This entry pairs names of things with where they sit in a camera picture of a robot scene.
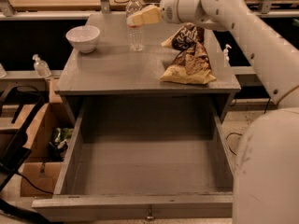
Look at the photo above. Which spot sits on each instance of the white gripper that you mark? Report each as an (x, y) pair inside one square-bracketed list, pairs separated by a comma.
[(172, 9)]

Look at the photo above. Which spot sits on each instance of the clear plastic water bottle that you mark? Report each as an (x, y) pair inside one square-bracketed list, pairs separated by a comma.
[(135, 34)]

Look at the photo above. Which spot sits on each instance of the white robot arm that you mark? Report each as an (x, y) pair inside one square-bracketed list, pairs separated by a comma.
[(266, 178)]

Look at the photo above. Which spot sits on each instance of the small white pump bottle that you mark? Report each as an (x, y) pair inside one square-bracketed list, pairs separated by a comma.
[(226, 53)]

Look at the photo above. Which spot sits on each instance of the clear pump bottle left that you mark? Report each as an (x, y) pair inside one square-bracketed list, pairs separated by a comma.
[(41, 67)]

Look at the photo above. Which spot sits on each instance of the open grey top drawer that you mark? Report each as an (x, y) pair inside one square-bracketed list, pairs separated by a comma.
[(131, 154)]

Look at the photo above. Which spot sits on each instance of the metal drawer knob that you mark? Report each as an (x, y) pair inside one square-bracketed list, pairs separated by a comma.
[(150, 216)]

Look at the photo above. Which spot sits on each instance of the yellow brown chip bag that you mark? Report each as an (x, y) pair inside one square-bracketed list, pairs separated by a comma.
[(192, 64)]

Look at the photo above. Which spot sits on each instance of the white ceramic bowl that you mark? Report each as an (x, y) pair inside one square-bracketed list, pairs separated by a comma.
[(83, 38)]

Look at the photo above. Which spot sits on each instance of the grey wooden cabinet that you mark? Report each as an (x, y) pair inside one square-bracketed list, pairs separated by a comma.
[(113, 69)]

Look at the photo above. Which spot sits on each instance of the green packet in box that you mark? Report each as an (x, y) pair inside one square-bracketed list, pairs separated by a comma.
[(61, 134)]

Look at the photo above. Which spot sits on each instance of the brown cardboard box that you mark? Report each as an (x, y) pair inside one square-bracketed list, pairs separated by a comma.
[(40, 171)]

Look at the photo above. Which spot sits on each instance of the grey metal rail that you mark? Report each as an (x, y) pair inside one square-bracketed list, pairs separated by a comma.
[(84, 15)]

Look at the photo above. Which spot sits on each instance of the black chair frame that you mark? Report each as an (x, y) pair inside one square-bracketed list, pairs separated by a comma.
[(13, 154)]

